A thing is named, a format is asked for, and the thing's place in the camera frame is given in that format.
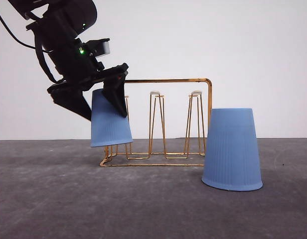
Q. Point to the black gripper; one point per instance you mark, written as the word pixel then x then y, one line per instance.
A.
pixel 79 71

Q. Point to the blue ribbed cup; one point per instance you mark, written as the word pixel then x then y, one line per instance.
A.
pixel 231 159
pixel 108 127

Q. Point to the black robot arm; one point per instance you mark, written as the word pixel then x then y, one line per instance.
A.
pixel 58 25

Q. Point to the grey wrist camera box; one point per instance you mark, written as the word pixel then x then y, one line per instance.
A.
pixel 99 47

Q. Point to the gold wire cup rack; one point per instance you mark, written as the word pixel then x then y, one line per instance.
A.
pixel 159 151

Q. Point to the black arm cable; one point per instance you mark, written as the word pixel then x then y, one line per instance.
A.
pixel 20 41

